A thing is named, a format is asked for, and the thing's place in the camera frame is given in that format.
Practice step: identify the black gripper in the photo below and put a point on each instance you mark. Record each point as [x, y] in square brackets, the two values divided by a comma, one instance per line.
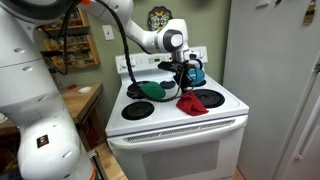
[182, 68]

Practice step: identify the red towel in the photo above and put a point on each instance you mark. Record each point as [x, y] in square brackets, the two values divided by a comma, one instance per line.
[193, 105]

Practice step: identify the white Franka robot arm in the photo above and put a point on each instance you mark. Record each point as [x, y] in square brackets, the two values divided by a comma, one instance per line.
[30, 90]

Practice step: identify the white electric stove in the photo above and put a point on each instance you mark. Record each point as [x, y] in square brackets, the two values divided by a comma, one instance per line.
[173, 156]

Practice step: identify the blue kettle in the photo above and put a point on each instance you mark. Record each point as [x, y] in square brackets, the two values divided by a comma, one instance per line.
[199, 76]

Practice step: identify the black coil burner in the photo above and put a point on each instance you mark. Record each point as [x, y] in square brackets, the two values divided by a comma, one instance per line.
[211, 98]
[202, 83]
[137, 110]

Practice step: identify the white refrigerator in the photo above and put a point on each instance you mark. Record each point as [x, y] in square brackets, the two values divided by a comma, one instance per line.
[266, 83]

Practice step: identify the small white dish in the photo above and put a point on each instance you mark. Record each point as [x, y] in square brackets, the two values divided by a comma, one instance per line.
[85, 89]

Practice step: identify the white paper note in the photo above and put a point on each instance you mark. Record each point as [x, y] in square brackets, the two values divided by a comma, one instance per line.
[262, 2]

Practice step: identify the wooden side table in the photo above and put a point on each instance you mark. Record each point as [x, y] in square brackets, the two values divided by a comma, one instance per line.
[78, 101]

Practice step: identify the wooden butcher block top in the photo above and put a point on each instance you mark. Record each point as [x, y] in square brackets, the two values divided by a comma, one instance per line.
[110, 163]

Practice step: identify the small red lid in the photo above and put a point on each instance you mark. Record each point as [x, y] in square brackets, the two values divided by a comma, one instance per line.
[71, 87]

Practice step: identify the yellow fridge magnet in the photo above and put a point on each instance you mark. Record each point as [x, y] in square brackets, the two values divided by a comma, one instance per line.
[310, 12]

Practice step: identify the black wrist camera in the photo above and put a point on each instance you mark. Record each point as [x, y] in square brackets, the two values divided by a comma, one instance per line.
[165, 65]

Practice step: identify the colourful decorative wall plate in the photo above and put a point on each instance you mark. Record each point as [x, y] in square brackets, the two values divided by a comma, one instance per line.
[159, 17]

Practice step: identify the white light switch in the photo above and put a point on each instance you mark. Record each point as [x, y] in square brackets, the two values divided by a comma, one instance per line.
[108, 32]

